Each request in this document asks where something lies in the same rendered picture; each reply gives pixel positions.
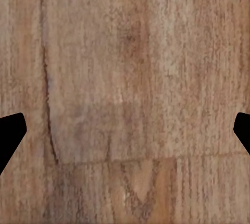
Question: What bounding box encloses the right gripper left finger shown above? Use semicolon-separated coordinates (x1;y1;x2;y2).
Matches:
0;113;27;175

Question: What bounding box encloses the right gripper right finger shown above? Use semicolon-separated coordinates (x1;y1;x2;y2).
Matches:
233;112;250;154

